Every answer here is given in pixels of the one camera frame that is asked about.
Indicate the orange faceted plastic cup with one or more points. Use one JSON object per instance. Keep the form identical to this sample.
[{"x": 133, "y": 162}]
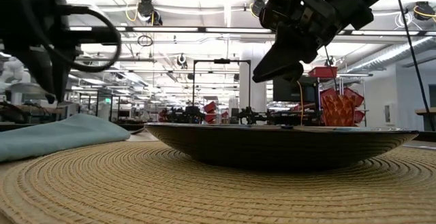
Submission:
[{"x": 337, "y": 111}]

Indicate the silver knife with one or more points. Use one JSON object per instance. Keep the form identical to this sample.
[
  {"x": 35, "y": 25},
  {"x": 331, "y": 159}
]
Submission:
[{"x": 420, "y": 146}]

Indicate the white building column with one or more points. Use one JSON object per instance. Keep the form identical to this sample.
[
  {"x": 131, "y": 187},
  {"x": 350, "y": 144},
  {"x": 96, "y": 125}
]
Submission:
[{"x": 253, "y": 91}]

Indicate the small black robot arm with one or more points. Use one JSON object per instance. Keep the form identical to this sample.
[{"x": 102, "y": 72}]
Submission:
[{"x": 250, "y": 115}]

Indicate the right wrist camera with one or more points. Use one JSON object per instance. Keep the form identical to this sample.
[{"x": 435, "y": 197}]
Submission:
[{"x": 272, "y": 9}]

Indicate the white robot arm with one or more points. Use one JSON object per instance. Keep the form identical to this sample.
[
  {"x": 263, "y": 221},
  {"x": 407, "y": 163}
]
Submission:
[{"x": 13, "y": 72}]

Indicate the black gantry frame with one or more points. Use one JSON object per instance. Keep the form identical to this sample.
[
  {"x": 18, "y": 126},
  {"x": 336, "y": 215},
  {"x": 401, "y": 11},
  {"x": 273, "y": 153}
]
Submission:
[{"x": 221, "y": 61}]

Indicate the dark desk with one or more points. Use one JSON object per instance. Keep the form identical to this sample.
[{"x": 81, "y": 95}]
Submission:
[{"x": 425, "y": 111}]

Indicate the light blue cloth napkin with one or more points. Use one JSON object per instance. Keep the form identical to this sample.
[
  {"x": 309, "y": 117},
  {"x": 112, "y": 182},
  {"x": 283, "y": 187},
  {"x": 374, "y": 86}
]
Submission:
[{"x": 58, "y": 136}]

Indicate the round woven straw placemat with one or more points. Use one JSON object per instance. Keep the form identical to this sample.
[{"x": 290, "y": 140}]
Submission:
[{"x": 218, "y": 196}]

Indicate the wooden-top workbench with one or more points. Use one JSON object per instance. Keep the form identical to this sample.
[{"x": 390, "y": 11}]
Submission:
[{"x": 20, "y": 110}]

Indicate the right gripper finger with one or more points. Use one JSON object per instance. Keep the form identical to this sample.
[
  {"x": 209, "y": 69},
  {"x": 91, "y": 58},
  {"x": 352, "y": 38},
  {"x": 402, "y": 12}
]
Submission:
[
  {"x": 276, "y": 67},
  {"x": 296, "y": 47}
]

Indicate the patterned ceramic plate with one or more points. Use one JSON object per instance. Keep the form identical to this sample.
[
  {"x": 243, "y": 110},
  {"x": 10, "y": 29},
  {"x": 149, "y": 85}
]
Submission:
[{"x": 279, "y": 147}]

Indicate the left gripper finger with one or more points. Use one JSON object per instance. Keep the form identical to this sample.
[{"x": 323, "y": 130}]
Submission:
[
  {"x": 63, "y": 74},
  {"x": 37, "y": 74}
]

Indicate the black monitor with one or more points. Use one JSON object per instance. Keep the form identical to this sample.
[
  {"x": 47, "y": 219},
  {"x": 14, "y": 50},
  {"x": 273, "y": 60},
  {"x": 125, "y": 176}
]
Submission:
[{"x": 308, "y": 93}]

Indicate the black cage frame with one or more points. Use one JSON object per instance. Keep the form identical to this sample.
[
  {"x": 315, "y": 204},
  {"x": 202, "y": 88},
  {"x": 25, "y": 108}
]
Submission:
[{"x": 102, "y": 105}]

